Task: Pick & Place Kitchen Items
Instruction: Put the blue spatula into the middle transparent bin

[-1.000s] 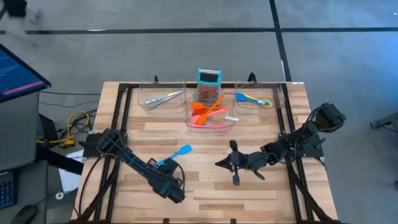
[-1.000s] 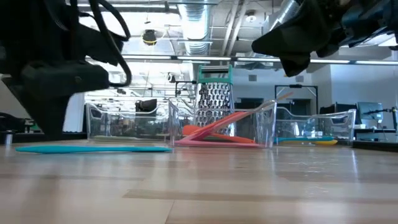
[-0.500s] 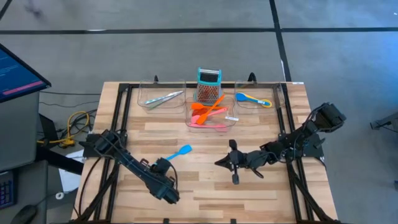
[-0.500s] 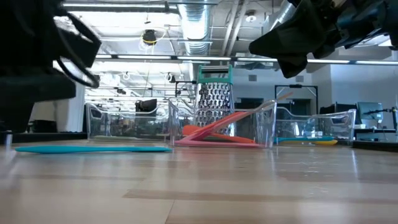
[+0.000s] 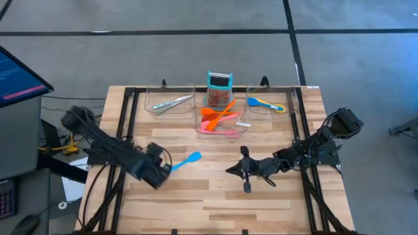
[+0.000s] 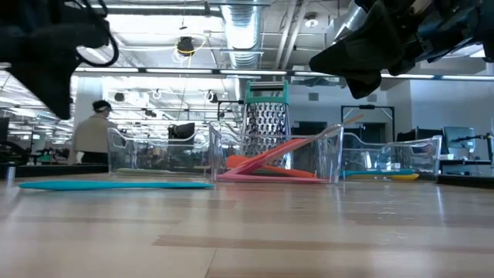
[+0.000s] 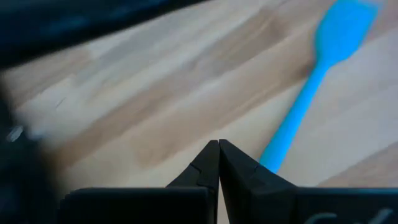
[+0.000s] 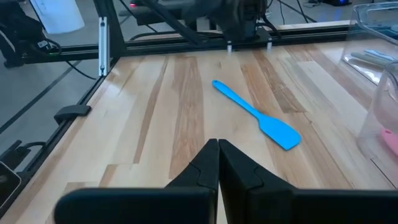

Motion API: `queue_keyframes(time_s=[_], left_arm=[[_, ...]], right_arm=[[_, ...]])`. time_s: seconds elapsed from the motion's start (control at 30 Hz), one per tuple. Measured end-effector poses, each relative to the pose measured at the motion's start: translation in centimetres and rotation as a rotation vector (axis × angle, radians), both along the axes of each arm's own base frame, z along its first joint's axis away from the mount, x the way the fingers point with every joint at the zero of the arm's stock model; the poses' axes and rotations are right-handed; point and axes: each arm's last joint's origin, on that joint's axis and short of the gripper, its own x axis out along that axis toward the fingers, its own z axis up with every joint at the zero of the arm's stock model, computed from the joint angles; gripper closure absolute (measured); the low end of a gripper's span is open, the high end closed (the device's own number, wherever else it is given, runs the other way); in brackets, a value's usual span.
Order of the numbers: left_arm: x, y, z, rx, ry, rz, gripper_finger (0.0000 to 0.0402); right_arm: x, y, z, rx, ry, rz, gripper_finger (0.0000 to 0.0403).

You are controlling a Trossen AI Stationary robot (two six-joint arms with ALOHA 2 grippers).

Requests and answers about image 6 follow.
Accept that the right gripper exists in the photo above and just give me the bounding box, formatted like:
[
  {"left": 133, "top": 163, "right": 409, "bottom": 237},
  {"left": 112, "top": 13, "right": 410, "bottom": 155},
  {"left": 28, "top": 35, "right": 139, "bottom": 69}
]
[{"left": 308, "top": 0, "right": 424, "bottom": 100}]

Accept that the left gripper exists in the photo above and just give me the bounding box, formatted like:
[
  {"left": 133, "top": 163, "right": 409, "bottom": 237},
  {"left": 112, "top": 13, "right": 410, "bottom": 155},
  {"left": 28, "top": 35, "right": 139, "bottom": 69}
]
[{"left": 0, "top": 0, "right": 111, "bottom": 120}]

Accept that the red spatula wooden handle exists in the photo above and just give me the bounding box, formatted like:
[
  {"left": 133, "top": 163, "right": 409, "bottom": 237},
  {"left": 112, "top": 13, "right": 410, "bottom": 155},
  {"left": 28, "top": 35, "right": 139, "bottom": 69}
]
[{"left": 308, "top": 113, "right": 366, "bottom": 144}]

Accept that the blue silicone spoon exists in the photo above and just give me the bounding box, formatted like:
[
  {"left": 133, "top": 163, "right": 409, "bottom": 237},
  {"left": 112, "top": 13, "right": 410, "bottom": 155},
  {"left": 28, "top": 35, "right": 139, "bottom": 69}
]
[{"left": 340, "top": 168, "right": 417, "bottom": 179}]

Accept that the orange silicone spatula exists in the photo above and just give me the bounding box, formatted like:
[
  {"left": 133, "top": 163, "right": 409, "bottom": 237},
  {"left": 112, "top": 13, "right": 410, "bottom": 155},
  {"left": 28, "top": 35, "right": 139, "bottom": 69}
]
[
  {"left": 246, "top": 137, "right": 312, "bottom": 171},
  {"left": 225, "top": 154, "right": 317, "bottom": 179}
]

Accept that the blue silicone spatula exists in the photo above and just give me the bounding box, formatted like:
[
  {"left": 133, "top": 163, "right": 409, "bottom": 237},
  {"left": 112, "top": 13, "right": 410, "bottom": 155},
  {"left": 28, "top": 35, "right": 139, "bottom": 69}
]
[{"left": 17, "top": 180, "right": 215, "bottom": 192}]

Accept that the monitor on arm mount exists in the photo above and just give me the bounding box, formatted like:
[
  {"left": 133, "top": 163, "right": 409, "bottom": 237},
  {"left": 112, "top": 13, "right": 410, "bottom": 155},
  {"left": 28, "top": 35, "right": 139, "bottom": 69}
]
[{"left": 442, "top": 126, "right": 476, "bottom": 155}]

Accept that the white building pillar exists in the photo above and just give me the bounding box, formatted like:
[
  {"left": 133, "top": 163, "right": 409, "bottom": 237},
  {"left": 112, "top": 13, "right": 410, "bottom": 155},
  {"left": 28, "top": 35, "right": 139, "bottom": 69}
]
[{"left": 73, "top": 76, "right": 107, "bottom": 128}]

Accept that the person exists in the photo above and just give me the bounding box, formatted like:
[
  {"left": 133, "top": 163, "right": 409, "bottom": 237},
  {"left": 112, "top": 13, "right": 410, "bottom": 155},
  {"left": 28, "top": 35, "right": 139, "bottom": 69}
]
[{"left": 67, "top": 99, "right": 120, "bottom": 166}]

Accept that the clear plastic bin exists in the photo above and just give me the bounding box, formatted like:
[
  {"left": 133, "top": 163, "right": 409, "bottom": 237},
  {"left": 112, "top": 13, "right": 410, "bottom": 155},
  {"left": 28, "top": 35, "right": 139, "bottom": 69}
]
[
  {"left": 208, "top": 120, "right": 345, "bottom": 185},
  {"left": 341, "top": 133, "right": 443, "bottom": 181},
  {"left": 107, "top": 126, "right": 212, "bottom": 177}
]

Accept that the teal metal box grater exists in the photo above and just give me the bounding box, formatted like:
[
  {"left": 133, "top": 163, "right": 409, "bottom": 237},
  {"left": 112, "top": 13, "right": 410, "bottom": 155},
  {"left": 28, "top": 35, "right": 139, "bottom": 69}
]
[{"left": 241, "top": 80, "right": 293, "bottom": 171}]

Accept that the LED light bar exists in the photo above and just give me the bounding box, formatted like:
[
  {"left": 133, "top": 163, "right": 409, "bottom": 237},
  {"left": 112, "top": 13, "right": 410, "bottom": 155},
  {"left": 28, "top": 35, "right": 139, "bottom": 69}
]
[{"left": 75, "top": 67, "right": 494, "bottom": 81}]

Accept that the black office chair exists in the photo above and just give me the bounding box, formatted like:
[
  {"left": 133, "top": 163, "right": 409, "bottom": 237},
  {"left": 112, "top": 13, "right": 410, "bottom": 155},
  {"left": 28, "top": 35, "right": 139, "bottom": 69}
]
[{"left": 167, "top": 122, "right": 197, "bottom": 140}]

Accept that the black rack frame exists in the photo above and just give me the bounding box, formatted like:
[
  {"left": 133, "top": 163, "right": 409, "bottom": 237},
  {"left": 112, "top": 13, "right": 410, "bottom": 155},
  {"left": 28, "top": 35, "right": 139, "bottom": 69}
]
[{"left": 340, "top": 103, "right": 396, "bottom": 136}]

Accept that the slanted silver ventilation duct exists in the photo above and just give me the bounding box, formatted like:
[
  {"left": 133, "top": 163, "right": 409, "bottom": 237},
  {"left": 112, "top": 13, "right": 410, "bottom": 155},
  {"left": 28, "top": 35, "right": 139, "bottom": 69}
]
[{"left": 326, "top": 0, "right": 367, "bottom": 43}]

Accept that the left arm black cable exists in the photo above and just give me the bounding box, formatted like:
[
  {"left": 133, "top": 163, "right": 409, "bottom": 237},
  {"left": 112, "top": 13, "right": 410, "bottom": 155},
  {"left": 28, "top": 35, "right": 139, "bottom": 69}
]
[{"left": 75, "top": 0, "right": 121, "bottom": 69}]

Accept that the straight silver ventilation duct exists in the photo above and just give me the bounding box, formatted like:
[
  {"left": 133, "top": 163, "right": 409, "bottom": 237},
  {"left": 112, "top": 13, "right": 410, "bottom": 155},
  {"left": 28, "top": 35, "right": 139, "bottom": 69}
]
[{"left": 220, "top": 0, "right": 264, "bottom": 70}]

